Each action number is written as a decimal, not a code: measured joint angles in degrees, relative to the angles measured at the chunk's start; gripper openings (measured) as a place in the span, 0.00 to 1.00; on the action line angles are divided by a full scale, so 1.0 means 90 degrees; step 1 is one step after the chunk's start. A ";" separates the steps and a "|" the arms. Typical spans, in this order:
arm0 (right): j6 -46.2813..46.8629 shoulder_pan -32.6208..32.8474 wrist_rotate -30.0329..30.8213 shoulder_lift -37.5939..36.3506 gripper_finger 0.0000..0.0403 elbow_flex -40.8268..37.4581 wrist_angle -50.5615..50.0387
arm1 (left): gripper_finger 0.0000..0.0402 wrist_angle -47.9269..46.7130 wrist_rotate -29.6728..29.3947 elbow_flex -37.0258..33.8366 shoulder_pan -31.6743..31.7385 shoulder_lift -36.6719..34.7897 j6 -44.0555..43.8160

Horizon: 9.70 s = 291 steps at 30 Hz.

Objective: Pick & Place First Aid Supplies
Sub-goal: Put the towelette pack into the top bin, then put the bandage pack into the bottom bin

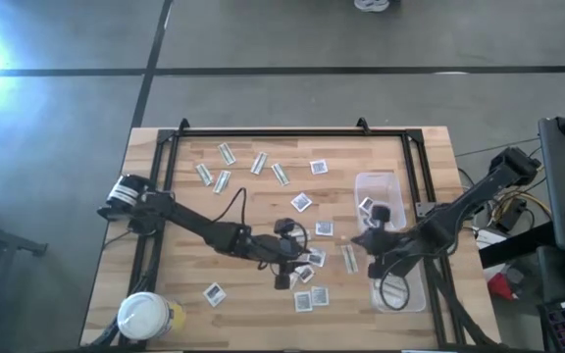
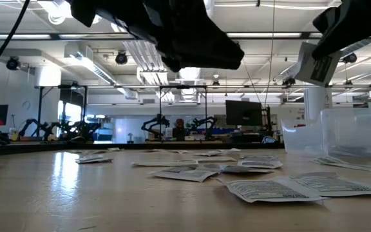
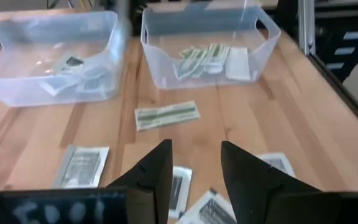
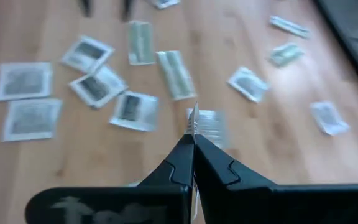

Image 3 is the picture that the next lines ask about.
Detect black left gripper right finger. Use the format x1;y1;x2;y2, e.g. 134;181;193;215
221;140;358;224

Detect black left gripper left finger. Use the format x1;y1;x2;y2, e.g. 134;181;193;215
0;139;173;224

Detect small clear plastic container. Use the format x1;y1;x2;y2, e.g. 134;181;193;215
0;11;129;108

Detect large clear plastic container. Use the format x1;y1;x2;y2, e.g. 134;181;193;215
140;0;282;91

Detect black drawer unit white labels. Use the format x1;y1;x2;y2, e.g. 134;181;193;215
314;0;358;82

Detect silver aluminium post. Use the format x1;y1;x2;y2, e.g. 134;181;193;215
297;0;316;56

